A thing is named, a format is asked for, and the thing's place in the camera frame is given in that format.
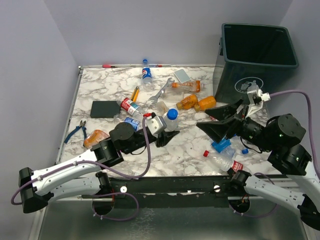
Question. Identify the Pepsi bottle blue cap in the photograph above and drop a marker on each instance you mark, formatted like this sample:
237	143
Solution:
136	124

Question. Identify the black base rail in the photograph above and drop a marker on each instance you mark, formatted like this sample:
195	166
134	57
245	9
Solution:
180	191

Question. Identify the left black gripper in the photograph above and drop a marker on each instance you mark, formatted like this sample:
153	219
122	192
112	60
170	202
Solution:
161	141

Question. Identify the red label water bottle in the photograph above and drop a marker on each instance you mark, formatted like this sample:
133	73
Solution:
132	108

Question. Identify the clear crushed bottle front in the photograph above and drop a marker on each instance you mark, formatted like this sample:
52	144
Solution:
124	169

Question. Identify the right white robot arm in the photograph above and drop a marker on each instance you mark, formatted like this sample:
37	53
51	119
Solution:
281	137

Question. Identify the upright Pepsi bottle far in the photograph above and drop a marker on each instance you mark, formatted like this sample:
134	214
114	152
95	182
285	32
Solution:
147	79

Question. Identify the plain orange juice bottle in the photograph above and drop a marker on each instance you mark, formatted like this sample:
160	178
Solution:
206	103

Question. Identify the white power bank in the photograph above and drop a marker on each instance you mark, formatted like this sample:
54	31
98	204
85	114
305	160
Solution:
182	76

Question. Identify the red marker pen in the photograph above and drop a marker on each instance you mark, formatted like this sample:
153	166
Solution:
107	66

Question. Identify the crushed orange label bottle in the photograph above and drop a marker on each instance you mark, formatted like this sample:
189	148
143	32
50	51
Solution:
194	86

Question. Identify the large orange drink bottle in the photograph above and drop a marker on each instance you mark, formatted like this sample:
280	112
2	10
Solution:
94	138

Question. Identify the orange juice bottle patterned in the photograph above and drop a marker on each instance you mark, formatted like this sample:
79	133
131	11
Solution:
187	103

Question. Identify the Starbucks coffee bottle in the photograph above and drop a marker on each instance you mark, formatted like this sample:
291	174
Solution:
161	107

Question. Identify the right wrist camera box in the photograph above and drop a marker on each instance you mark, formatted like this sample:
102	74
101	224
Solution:
254	94

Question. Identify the silver wrench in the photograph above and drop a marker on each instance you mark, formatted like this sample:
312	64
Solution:
154	99

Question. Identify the light blue label bottle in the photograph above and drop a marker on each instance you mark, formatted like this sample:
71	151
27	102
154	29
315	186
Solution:
224	147

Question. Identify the Pepsi bottle right side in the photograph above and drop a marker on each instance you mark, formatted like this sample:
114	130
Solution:
236	141

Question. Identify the yellow utility knife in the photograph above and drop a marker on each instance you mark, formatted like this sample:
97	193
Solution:
135	94

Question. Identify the dark green plastic bin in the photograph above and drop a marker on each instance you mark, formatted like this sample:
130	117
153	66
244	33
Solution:
253	54

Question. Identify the black foam pad left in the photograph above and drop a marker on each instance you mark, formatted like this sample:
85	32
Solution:
104	109

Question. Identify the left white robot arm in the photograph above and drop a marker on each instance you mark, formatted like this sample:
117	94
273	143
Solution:
82	175

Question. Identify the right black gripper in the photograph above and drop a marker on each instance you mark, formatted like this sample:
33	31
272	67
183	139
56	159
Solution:
215	129

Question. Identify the red cap water bottle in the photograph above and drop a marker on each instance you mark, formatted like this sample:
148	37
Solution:
223	162

